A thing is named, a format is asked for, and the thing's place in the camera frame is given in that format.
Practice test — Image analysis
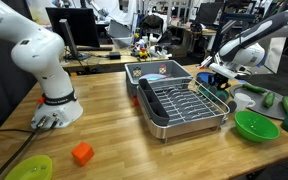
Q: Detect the grey plastic bin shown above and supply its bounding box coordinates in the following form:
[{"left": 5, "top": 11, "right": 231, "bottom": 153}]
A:
[{"left": 124, "top": 60, "right": 193, "bottom": 98}]

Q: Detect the grey dish rack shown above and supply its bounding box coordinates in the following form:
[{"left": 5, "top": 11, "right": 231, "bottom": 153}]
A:
[{"left": 137, "top": 78, "right": 230, "bottom": 142}]

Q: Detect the wooden background desk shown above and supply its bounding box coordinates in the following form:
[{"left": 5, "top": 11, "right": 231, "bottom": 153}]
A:
[{"left": 60, "top": 45, "right": 168, "bottom": 72}]

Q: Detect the large long green cucumber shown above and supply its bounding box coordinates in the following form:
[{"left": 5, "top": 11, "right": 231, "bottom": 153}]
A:
[{"left": 242, "top": 84, "right": 267, "bottom": 94}]

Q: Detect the black computer monitor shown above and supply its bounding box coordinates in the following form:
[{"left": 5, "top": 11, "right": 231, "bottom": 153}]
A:
[{"left": 46, "top": 7, "right": 111, "bottom": 60}]

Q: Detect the yellow-green small bowl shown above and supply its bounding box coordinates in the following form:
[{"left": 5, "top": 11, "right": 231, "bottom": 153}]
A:
[{"left": 5, "top": 155, "right": 53, "bottom": 180}]

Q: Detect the grey round tray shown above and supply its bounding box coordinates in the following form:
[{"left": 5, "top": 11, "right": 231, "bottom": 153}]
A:
[{"left": 229, "top": 83, "right": 288, "bottom": 121}]

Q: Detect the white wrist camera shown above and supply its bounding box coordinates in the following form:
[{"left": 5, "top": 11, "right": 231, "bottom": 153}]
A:
[{"left": 198, "top": 54, "right": 252, "bottom": 79}]

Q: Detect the bright green bowl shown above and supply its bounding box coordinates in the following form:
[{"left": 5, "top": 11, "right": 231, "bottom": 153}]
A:
[{"left": 234, "top": 111, "right": 280, "bottom": 142}]

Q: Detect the white plastic cup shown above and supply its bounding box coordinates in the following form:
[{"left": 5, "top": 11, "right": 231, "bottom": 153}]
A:
[{"left": 234, "top": 93, "right": 256, "bottom": 111}]

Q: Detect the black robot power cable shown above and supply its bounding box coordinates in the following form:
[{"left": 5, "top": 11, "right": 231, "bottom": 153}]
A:
[{"left": 0, "top": 114, "right": 60, "bottom": 180}]

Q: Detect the grey laptop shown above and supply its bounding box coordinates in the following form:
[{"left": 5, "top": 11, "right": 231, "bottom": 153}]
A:
[{"left": 108, "top": 20, "right": 131, "bottom": 38}]

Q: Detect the dark green plate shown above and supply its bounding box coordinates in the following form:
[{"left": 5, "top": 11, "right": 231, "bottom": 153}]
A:
[{"left": 198, "top": 86, "right": 229, "bottom": 102}]

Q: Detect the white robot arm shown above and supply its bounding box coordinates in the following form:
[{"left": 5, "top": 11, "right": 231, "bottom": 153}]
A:
[{"left": 0, "top": 0, "right": 288, "bottom": 128}]

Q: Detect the blue plate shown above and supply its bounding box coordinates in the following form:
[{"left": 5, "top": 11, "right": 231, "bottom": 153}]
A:
[{"left": 196, "top": 72, "right": 213, "bottom": 82}]

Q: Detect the yellow rubber duck toy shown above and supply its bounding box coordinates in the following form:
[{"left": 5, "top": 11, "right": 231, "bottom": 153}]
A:
[{"left": 138, "top": 47, "right": 148, "bottom": 59}]

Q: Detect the orange cube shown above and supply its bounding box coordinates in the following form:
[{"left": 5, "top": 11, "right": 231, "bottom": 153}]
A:
[{"left": 71, "top": 142, "right": 94, "bottom": 166}]

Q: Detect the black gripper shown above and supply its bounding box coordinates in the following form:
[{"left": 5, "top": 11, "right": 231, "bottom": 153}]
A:
[{"left": 214, "top": 73, "right": 230, "bottom": 90}]

